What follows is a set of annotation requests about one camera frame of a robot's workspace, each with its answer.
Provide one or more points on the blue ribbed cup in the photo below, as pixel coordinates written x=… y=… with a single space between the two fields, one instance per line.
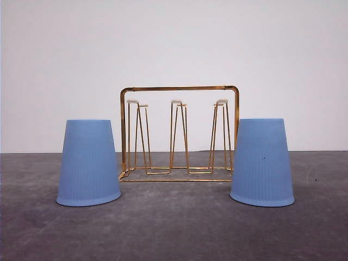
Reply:
x=261 y=174
x=89 y=168

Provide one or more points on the gold wire cup rack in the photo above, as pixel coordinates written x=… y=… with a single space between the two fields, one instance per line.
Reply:
x=178 y=133

